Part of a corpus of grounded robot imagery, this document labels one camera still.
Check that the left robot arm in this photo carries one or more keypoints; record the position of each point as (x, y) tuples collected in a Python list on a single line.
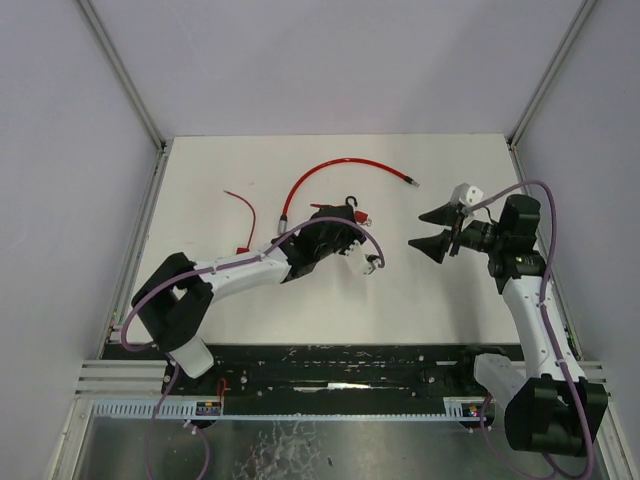
[(173, 302)]

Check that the thick red cable lock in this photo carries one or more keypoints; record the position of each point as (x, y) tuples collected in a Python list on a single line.
[(349, 162)]

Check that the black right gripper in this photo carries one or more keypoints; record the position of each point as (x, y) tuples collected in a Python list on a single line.
[(456, 234)]

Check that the left aluminium frame post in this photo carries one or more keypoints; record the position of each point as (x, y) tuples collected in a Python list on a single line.
[(107, 47)]

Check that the grey slotted cable duct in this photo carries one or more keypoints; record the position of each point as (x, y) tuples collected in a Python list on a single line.
[(192, 410)]

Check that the aluminium frame post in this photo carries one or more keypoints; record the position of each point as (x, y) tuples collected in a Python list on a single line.
[(561, 54), (107, 47)]

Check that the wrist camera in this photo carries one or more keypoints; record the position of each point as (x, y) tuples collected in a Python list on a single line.
[(466, 196), (361, 262)]

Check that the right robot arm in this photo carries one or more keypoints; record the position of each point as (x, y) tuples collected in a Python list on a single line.
[(549, 408)]

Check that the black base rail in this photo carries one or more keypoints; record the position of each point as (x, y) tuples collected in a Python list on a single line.
[(331, 380)]

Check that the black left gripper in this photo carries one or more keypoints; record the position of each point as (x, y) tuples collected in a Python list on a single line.
[(345, 230)]

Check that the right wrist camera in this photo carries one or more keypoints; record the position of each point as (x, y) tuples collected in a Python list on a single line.
[(466, 196)]

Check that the right aluminium frame post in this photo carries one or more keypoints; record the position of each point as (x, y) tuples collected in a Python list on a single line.
[(561, 54)]

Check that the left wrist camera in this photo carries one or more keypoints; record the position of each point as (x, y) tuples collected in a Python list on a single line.
[(361, 262)]

